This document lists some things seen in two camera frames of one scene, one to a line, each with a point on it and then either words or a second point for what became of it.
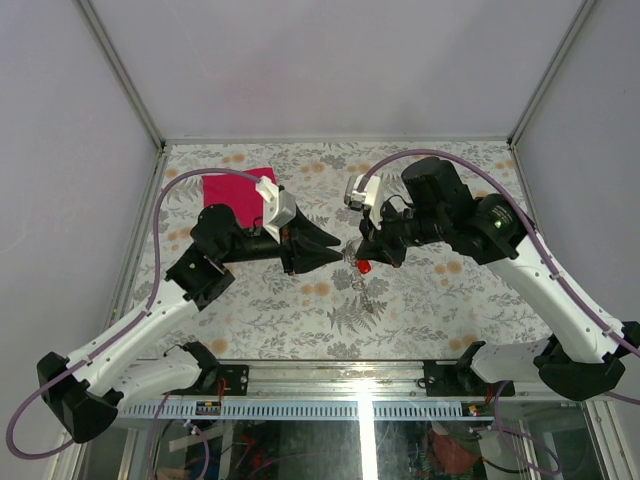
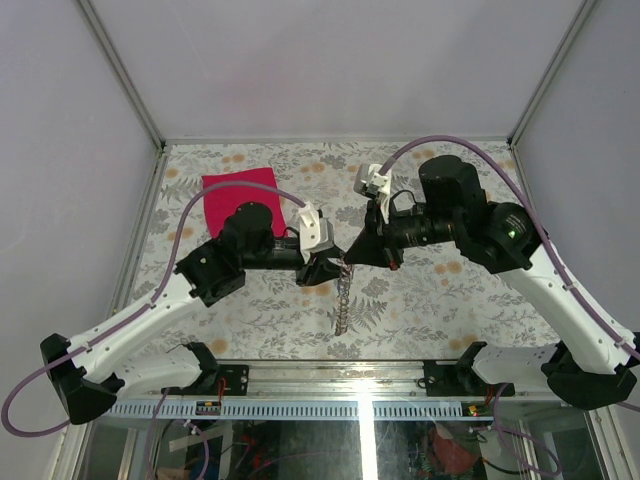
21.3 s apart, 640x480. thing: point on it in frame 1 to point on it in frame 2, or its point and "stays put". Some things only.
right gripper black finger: x=370 y=249 stays put
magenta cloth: x=238 y=192 stays put
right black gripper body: x=398 y=232 stays put
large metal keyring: x=358 y=281 to x=346 y=270
